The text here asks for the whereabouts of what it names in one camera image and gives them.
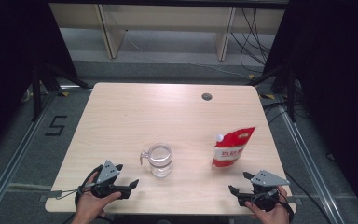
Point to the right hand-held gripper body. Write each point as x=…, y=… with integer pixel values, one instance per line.
x=268, y=179

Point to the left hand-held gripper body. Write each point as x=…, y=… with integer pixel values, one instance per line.
x=107, y=172

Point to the red white spouted refill pouch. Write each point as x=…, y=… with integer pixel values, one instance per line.
x=230, y=151

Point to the clear glass jar hinged lid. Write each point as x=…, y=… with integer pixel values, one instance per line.
x=160, y=160

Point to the person's right hand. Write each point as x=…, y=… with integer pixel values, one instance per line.
x=273, y=217

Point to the person's left hand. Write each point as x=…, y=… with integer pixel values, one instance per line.
x=88, y=203

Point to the grey tape strip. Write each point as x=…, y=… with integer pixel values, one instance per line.
x=51, y=195
x=293, y=200

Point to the black metal stand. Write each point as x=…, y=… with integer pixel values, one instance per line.
x=37, y=93
x=290, y=93

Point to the dark curtain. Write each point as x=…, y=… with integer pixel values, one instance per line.
x=9, y=46
x=338, y=77

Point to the beige shelf unit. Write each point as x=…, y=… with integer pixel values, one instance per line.
x=167, y=18

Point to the aluminium floor rail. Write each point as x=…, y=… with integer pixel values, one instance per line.
x=18, y=149
x=307, y=161

